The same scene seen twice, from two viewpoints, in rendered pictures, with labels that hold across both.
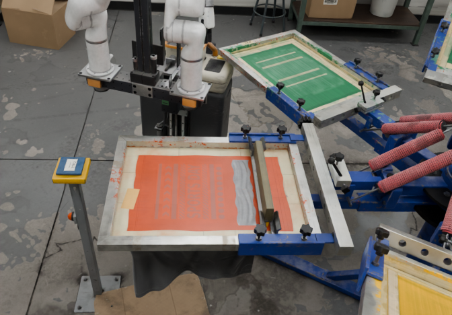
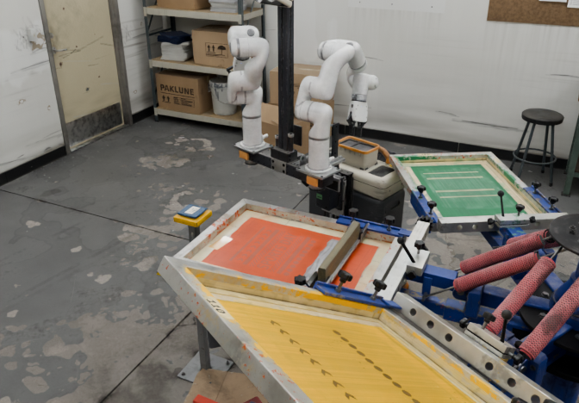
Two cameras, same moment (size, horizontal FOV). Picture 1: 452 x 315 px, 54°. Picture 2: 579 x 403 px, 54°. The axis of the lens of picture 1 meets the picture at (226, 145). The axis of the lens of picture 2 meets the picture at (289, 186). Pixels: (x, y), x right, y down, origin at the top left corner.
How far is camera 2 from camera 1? 1.09 m
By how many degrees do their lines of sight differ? 30
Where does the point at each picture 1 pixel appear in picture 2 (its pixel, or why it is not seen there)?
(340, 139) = not seen: hidden behind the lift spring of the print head
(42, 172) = not seen: hidden behind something
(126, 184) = (226, 232)
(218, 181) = (304, 250)
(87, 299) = (194, 369)
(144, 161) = (252, 222)
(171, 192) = (257, 247)
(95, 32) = (248, 108)
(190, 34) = (314, 113)
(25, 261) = (162, 323)
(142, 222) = (217, 259)
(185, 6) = (314, 88)
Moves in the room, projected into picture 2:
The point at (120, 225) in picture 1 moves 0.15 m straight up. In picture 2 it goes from (199, 257) to (196, 224)
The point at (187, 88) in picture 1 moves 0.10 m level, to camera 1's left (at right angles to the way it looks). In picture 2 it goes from (311, 166) to (292, 162)
